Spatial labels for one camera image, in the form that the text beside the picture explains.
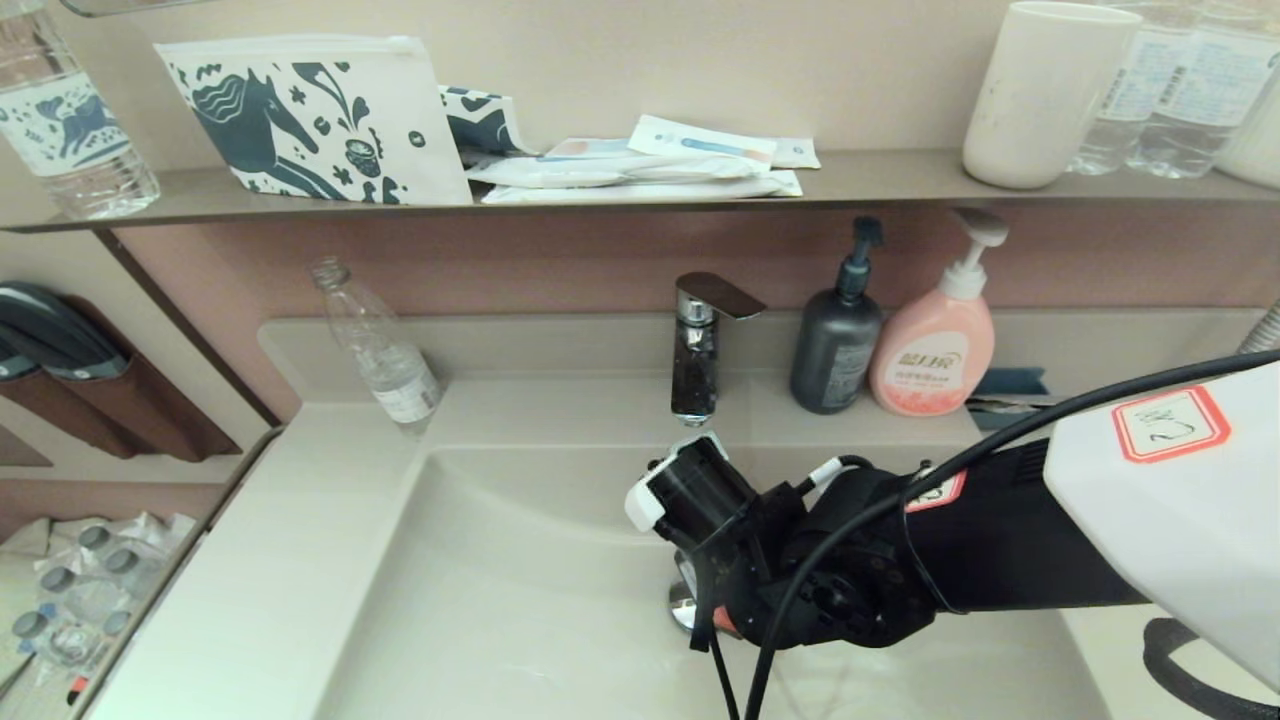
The blue plastic box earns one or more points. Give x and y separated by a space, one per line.
1015 382

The bottle with blue deer label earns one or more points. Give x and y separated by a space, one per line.
68 140

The long white packet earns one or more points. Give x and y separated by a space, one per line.
600 171

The dark grey slipper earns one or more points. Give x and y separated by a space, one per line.
55 330
15 368

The white ribbed container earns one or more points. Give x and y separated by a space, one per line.
1256 150

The shrink-wrapped bottle pack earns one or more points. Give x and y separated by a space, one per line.
90 590

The dark grey pump bottle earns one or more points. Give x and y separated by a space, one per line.
833 350

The large horse print pouch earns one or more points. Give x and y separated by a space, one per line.
300 130

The brown wall pocket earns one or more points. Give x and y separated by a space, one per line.
150 420

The pink soap pump bottle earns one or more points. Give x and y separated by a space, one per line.
933 350

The small white sachet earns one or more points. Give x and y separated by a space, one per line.
797 153

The packet with orange blue print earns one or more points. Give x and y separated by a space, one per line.
592 148

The white ceramic sink basin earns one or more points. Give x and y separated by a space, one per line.
500 580

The white packet with blue stripe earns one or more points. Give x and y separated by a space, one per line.
702 141

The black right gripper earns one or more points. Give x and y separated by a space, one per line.
745 570

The small horse print pouch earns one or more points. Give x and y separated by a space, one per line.
480 123

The grey brown wall shelf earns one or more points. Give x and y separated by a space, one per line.
880 180

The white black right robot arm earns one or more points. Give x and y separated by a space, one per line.
1000 540

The clear empty plastic bottle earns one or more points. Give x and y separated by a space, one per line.
385 360

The chrome sink faucet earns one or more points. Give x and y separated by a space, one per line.
693 370

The white plastic cup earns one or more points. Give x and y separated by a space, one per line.
1045 100

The water bottle with white label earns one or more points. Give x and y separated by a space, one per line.
1124 100
1202 100

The chrome drain stopper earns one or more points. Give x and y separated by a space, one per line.
680 600

